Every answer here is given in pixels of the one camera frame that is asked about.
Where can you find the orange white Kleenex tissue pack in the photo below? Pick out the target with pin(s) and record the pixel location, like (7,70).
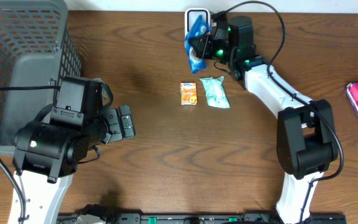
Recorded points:
(188,93)

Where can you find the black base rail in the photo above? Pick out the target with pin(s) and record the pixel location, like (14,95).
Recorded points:
(135,218)

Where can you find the mint green wipes packet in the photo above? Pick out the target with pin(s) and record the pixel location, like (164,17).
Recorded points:
(215,94)

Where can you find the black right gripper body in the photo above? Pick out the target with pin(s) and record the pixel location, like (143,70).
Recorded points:
(213,49)

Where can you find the white barcode scanner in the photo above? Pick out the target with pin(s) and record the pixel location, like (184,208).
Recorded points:
(192,14)

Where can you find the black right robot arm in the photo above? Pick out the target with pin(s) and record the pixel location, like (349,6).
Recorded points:
(306,139)

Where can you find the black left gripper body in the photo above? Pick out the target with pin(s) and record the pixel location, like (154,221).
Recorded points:
(117,123)

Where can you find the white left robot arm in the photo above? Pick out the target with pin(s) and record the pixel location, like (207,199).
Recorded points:
(48,154)

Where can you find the dark grey plastic basket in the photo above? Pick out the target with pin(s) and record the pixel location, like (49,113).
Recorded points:
(36,52)

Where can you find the blue Oreo cookie pack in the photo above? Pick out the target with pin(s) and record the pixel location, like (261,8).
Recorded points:
(197,30)

